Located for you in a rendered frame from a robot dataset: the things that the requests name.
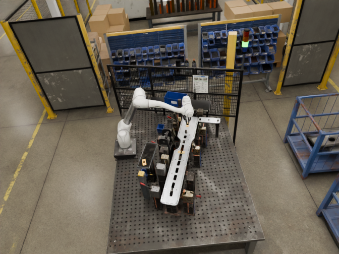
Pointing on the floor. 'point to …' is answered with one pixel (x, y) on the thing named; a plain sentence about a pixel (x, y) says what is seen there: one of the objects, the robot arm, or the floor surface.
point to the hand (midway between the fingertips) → (187, 122)
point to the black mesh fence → (182, 88)
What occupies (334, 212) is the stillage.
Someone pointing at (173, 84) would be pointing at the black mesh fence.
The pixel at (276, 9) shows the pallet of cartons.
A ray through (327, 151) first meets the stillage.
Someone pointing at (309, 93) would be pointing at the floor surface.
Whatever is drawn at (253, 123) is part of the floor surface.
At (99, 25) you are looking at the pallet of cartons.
